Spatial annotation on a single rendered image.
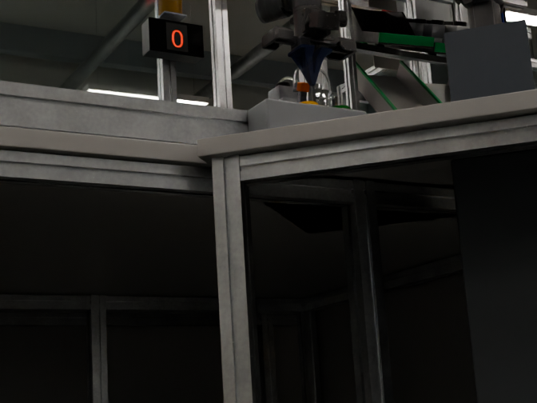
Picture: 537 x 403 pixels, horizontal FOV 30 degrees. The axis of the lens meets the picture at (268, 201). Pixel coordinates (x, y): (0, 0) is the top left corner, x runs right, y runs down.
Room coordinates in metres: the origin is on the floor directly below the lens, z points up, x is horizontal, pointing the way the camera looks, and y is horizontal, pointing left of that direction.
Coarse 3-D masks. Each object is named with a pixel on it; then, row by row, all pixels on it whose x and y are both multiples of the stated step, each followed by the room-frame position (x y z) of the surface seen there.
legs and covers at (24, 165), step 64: (128, 192) 1.54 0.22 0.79; (192, 192) 1.57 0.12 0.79; (256, 192) 1.61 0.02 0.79; (320, 192) 1.68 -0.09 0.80; (384, 192) 1.75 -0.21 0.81; (448, 192) 1.82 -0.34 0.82; (320, 320) 3.24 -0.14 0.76; (384, 320) 1.73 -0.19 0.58; (448, 320) 2.70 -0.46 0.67; (320, 384) 3.26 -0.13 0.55; (384, 384) 1.72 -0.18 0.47; (448, 384) 2.72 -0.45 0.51
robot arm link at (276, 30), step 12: (300, 12) 1.82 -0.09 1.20; (300, 24) 1.82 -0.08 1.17; (264, 36) 1.81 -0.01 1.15; (276, 36) 1.77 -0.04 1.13; (288, 36) 1.78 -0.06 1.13; (312, 36) 1.84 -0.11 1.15; (324, 36) 1.83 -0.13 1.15; (264, 48) 1.82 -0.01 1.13; (276, 48) 1.83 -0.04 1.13; (336, 48) 1.87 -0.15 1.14; (348, 48) 1.85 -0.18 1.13; (336, 60) 1.91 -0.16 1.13
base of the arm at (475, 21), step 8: (472, 8) 1.66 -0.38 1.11; (480, 8) 1.65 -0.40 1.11; (488, 8) 1.64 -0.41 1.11; (496, 8) 1.65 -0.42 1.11; (472, 16) 1.66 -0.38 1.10; (480, 16) 1.65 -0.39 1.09; (488, 16) 1.64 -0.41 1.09; (496, 16) 1.65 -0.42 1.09; (472, 24) 1.66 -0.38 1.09; (480, 24) 1.65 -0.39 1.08; (488, 24) 1.65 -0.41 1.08
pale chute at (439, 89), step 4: (448, 80) 2.26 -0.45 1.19; (428, 84) 2.24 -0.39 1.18; (432, 84) 2.25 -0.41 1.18; (436, 84) 2.25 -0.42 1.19; (440, 84) 2.26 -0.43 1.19; (448, 84) 2.26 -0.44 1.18; (432, 88) 2.23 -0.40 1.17; (436, 88) 2.23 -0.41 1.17; (440, 88) 2.24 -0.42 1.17; (444, 88) 2.24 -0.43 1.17; (448, 88) 2.25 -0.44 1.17; (432, 92) 2.21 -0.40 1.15; (436, 92) 2.22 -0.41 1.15; (440, 92) 2.22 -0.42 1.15; (444, 92) 2.23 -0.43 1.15; (448, 92) 2.23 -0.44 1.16; (436, 96) 2.20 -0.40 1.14; (440, 96) 2.20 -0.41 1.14; (444, 96) 2.21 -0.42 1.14; (448, 96) 2.21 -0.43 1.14; (440, 100) 2.18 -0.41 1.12; (444, 100) 2.19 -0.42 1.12; (448, 100) 2.19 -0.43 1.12
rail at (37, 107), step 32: (0, 96) 1.47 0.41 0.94; (32, 96) 1.49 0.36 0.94; (64, 96) 1.52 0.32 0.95; (96, 96) 1.54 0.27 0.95; (128, 96) 1.57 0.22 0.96; (32, 128) 1.49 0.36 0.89; (64, 128) 1.52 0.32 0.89; (96, 128) 1.54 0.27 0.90; (128, 128) 1.57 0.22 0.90; (160, 128) 1.60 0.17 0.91; (192, 128) 1.63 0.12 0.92; (224, 128) 1.66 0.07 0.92
